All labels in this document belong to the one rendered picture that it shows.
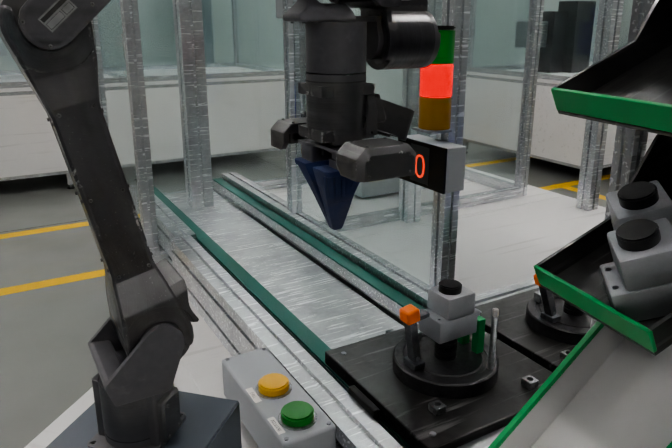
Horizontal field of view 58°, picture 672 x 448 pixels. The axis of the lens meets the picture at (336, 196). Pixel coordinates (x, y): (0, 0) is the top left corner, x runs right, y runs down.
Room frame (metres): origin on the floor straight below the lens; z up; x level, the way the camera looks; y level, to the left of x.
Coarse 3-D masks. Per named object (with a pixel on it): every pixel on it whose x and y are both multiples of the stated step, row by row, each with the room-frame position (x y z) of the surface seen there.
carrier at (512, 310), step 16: (496, 304) 0.91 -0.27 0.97; (512, 304) 0.91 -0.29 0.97; (528, 304) 0.87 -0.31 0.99; (560, 304) 0.87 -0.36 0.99; (512, 320) 0.86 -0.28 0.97; (528, 320) 0.84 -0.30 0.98; (544, 320) 0.82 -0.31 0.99; (560, 320) 0.82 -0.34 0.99; (576, 320) 0.82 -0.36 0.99; (512, 336) 0.81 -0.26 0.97; (528, 336) 0.81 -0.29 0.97; (544, 336) 0.81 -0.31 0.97; (560, 336) 0.79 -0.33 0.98; (576, 336) 0.78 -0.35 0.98; (528, 352) 0.77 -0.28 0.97; (544, 352) 0.76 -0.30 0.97
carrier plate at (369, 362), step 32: (352, 352) 0.76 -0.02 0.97; (384, 352) 0.76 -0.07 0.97; (512, 352) 0.76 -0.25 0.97; (352, 384) 0.70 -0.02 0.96; (384, 384) 0.68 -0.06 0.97; (512, 384) 0.68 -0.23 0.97; (384, 416) 0.63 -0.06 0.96; (416, 416) 0.62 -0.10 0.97; (448, 416) 0.62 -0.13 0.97; (480, 416) 0.62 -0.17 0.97; (512, 416) 0.62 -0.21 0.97
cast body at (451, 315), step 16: (432, 288) 0.73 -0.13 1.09; (448, 288) 0.71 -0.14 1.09; (464, 288) 0.73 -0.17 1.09; (432, 304) 0.72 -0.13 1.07; (448, 304) 0.69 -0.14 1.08; (464, 304) 0.71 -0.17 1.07; (432, 320) 0.70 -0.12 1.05; (448, 320) 0.70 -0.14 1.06; (464, 320) 0.71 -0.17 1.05; (432, 336) 0.70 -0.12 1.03; (448, 336) 0.69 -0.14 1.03
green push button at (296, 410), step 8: (288, 408) 0.63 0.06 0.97; (296, 408) 0.63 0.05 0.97; (304, 408) 0.63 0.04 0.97; (312, 408) 0.63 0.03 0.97; (288, 416) 0.61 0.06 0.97; (296, 416) 0.61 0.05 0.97; (304, 416) 0.61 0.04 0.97; (312, 416) 0.62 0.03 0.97; (288, 424) 0.61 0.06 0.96; (296, 424) 0.61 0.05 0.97; (304, 424) 0.61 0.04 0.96
